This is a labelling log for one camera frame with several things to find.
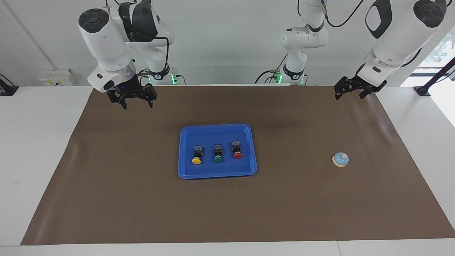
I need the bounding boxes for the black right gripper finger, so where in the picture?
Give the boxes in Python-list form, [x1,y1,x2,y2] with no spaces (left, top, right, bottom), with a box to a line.
[107,90,128,110]
[141,85,157,108]

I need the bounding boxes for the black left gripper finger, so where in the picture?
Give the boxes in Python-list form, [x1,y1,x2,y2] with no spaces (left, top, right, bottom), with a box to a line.
[359,81,387,100]
[334,76,354,100]

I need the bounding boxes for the light blue call bell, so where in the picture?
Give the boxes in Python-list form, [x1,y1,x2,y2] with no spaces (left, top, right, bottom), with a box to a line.
[332,152,349,168]

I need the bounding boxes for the yellow push button switch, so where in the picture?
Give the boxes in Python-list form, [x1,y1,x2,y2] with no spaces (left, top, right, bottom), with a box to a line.
[191,145,204,165]

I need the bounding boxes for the blue plastic tray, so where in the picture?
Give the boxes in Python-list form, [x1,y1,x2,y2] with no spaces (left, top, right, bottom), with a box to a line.
[178,124,257,180]

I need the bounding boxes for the white power strip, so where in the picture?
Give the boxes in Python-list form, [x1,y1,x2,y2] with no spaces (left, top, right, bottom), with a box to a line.
[38,69,73,86]

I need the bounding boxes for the brown table mat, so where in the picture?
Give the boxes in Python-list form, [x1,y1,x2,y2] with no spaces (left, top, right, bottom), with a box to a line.
[21,85,455,246]

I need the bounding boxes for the black right base cable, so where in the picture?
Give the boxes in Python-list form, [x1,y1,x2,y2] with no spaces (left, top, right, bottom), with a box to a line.
[137,69,151,86]

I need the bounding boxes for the black base cable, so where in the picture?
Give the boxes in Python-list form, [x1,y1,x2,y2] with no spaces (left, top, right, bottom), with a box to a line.
[254,53,289,84]
[137,69,151,86]

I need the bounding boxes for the black camera stand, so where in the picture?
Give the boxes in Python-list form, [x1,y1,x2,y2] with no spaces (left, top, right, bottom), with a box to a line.
[413,57,455,97]

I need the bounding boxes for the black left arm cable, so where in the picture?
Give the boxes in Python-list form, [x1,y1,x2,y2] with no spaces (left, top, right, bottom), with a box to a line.
[320,0,366,28]

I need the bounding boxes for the black left base cable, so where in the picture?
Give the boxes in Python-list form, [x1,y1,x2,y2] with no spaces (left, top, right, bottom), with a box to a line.
[254,53,289,84]

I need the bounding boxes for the black table clamp bracket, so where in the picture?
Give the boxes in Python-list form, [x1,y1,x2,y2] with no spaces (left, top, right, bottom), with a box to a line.
[0,74,19,96]

